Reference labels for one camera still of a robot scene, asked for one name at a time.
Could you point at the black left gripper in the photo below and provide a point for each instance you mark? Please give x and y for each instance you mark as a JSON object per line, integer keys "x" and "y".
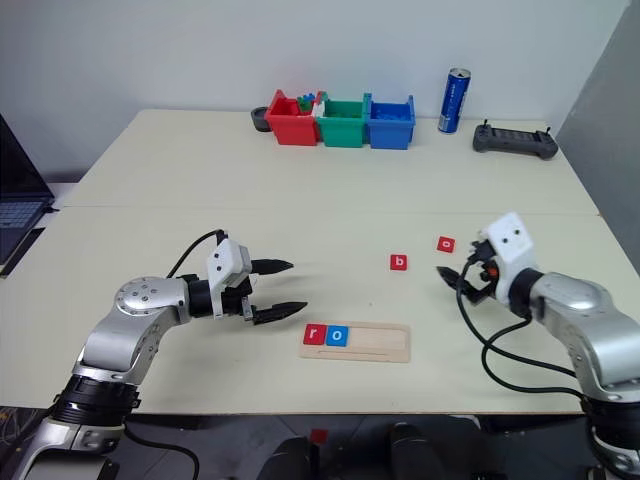
{"x": 235, "y": 300}

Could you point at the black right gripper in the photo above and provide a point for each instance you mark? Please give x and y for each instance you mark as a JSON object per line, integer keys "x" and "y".
{"x": 481, "y": 292}

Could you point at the red letter o block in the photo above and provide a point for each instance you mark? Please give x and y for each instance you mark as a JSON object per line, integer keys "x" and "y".
{"x": 446, "y": 244}

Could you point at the red letter b block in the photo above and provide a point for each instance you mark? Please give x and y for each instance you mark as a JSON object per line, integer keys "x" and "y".
{"x": 398, "y": 262}

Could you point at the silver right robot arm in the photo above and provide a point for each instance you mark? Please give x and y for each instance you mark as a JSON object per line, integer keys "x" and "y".
{"x": 575, "y": 300}

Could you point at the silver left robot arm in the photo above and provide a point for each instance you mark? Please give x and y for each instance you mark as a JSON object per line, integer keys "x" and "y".
{"x": 135, "y": 300}

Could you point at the red letter r block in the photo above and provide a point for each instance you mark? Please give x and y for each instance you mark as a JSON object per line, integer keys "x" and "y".
{"x": 314, "y": 335}

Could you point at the blue letter o block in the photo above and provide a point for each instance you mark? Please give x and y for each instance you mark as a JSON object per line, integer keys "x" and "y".
{"x": 337, "y": 336}

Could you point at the wooden letter tray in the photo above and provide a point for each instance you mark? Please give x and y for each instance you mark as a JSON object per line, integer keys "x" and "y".
{"x": 380, "y": 345}

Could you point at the grey handheld controller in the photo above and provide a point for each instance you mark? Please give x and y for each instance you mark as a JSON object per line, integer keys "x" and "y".
{"x": 515, "y": 142}

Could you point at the blue plastic bin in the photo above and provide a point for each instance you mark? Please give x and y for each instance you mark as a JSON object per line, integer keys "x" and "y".
{"x": 390, "y": 134}

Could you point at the small red square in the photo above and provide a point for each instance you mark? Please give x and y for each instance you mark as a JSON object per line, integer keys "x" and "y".
{"x": 319, "y": 436}

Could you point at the blue drink can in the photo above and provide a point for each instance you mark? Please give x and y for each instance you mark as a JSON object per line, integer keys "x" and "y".
{"x": 454, "y": 102}

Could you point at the red plastic bin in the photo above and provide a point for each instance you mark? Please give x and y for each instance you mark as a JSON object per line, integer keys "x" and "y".
{"x": 292, "y": 127}

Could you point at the blue toy bricks pile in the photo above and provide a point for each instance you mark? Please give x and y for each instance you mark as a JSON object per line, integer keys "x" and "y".
{"x": 390, "y": 114}

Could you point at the black round holder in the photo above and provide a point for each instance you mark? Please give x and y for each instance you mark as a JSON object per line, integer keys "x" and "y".
{"x": 259, "y": 120}

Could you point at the dark rounded shape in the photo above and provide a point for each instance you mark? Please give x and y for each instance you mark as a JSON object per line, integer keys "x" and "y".
{"x": 287, "y": 460}
{"x": 415, "y": 450}

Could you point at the green plastic bin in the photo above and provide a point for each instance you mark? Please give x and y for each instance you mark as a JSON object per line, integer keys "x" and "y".
{"x": 342, "y": 132}

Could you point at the white toy brick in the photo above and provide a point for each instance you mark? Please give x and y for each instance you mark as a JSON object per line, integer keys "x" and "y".
{"x": 318, "y": 110}

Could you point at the green toy brick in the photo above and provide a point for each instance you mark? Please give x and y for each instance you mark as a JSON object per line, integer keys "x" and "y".
{"x": 305, "y": 104}

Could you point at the dark laptop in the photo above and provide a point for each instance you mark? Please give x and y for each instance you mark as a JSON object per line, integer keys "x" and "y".
{"x": 20, "y": 200}

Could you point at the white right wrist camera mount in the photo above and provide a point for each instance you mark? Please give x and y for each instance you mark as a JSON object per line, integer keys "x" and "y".
{"x": 510, "y": 240}

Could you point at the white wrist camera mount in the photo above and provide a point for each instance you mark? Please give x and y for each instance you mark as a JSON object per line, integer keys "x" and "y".
{"x": 510, "y": 240}
{"x": 225, "y": 260}

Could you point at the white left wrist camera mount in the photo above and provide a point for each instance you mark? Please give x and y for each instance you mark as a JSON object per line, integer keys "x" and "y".
{"x": 225, "y": 260}

